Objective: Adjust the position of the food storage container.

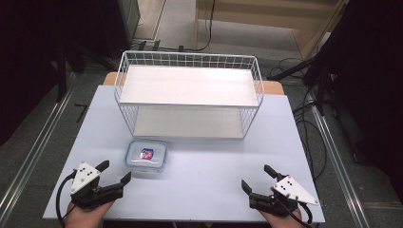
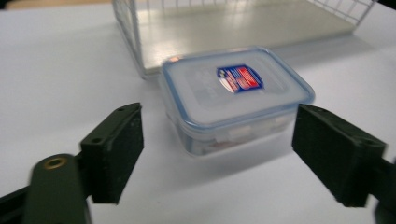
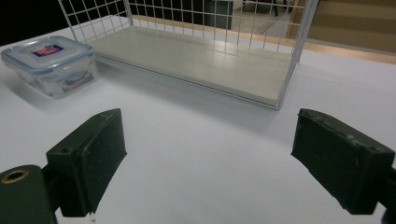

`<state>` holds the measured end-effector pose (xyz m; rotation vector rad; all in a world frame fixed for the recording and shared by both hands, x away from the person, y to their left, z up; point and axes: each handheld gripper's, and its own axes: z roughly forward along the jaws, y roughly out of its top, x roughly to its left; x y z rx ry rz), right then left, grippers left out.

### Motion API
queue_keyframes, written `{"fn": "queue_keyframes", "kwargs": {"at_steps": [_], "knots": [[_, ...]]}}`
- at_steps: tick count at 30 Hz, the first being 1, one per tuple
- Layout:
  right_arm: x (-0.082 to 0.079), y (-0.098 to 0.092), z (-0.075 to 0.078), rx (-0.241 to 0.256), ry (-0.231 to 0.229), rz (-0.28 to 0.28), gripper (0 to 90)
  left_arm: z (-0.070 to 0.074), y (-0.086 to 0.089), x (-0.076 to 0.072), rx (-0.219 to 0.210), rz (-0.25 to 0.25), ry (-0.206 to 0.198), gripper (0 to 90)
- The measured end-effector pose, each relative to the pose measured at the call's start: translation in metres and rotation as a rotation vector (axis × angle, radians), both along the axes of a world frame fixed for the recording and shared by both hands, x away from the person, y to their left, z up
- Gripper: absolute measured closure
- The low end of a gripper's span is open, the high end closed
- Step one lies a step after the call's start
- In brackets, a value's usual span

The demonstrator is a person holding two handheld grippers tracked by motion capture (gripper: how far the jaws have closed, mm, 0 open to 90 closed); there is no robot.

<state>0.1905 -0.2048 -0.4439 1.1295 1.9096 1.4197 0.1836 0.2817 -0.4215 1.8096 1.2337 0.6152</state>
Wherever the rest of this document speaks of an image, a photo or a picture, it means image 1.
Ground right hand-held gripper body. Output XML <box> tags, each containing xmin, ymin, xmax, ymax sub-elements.
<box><xmin>268</xmin><ymin>175</ymin><xmax>319</xmax><ymax>219</ymax></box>

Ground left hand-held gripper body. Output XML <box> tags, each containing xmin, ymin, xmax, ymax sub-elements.
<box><xmin>68</xmin><ymin>161</ymin><xmax>110</xmax><ymax>210</ymax></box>

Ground clear plastic lidded container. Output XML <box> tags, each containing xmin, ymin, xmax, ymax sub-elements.
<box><xmin>124</xmin><ymin>139</ymin><xmax>169</xmax><ymax>174</ymax></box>

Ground white wire shelf rack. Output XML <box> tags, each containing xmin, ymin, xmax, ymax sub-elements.
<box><xmin>113</xmin><ymin>49</ymin><xmax>265</xmax><ymax>141</ymax></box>

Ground person's right hand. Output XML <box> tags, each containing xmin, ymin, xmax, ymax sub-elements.
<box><xmin>258</xmin><ymin>208</ymin><xmax>314</xmax><ymax>228</ymax></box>

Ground person's left hand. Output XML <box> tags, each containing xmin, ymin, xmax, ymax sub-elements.
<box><xmin>64</xmin><ymin>200</ymin><xmax>115</xmax><ymax>228</ymax></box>

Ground red and blue packet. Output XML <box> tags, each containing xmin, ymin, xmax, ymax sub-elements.
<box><xmin>140</xmin><ymin>147</ymin><xmax>156</xmax><ymax>162</ymax></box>

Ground wooden table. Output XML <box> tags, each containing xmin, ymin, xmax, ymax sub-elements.
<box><xmin>103</xmin><ymin>71</ymin><xmax>285</xmax><ymax>96</ymax></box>

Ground black tripod stand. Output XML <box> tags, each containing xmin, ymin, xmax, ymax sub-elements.
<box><xmin>266</xmin><ymin>55</ymin><xmax>338</xmax><ymax>117</ymax></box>

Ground black power strip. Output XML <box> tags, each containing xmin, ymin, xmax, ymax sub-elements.
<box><xmin>131</xmin><ymin>38</ymin><xmax>186</xmax><ymax>53</ymax></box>

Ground dark cabinet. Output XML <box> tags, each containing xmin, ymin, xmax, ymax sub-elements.
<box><xmin>116</xmin><ymin>0</ymin><xmax>143</xmax><ymax>44</ymax></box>

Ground pale wooden bench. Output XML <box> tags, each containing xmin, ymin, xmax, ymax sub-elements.
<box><xmin>193</xmin><ymin>0</ymin><xmax>348</xmax><ymax>61</ymax></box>

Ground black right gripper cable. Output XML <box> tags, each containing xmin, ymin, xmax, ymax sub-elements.
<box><xmin>284</xmin><ymin>200</ymin><xmax>315</xmax><ymax>228</ymax></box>

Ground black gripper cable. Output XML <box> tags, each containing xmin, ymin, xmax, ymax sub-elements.
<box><xmin>55</xmin><ymin>170</ymin><xmax>79</xmax><ymax>228</ymax></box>
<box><xmin>284</xmin><ymin>200</ymin><xmax>315</xmax><ymax>228</ymax></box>

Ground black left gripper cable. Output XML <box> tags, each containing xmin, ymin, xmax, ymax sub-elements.
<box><xmin>55</xmin><ymin>170</ymin><xmax>79</xmax><ymax>228</ymax></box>

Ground metal floor rail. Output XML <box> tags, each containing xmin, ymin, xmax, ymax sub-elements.
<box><xmin>311</xmin><ymin>104</ymin><xmax>371</xmax><ymax>228</ymax></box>
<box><xmin>0</xmin><ymin>89</ymin><xmax>78</xmax><ymax>219</ymax></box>

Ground black floor cables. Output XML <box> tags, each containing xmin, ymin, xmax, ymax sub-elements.
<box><xmin>292</xmin><ymin>84</ymin><xmax>328</xmax><ymax>182</ymax></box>

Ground black hanging cable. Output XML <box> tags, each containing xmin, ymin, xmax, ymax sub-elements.
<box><xmin>189</xmin><ymin>0</ymin><xmax>217</xmax><ymax>52</ymax></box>

